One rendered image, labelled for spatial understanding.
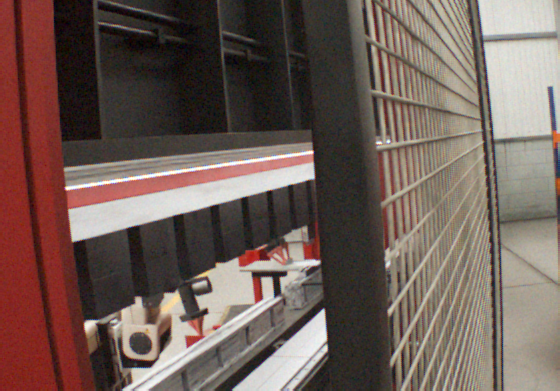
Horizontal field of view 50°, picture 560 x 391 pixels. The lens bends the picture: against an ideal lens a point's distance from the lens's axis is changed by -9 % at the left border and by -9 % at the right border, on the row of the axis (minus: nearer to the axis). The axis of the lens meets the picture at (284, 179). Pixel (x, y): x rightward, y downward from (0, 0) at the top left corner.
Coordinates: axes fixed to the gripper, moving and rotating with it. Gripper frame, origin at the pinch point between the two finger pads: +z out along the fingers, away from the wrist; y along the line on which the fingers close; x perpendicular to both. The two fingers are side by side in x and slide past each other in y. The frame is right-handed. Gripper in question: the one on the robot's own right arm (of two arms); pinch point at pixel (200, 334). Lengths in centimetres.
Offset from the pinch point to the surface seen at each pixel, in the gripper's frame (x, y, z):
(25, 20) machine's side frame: -187, 101, -53
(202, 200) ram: -61, 48, -46
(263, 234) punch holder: -23, 46, -31
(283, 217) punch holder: -4, 47, -34
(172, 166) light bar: -110, 68, -52
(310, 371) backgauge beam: -83, 70, -2
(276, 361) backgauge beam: -77, 61, -4
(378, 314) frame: -189, 114, -36
